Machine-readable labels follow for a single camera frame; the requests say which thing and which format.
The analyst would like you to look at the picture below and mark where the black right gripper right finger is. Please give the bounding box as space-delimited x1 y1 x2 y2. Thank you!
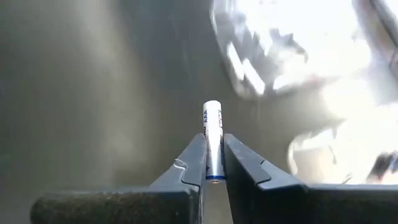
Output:
223 133 398 224

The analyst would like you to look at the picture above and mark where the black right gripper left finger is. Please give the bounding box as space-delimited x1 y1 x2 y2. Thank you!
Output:
30 133 208 224

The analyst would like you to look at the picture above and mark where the white AAA battery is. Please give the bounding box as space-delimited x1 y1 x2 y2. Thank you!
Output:
203 100 226 184

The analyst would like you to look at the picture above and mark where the clear plastic bin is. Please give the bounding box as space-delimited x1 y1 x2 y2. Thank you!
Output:
210 0 398 100
287 102 398 185

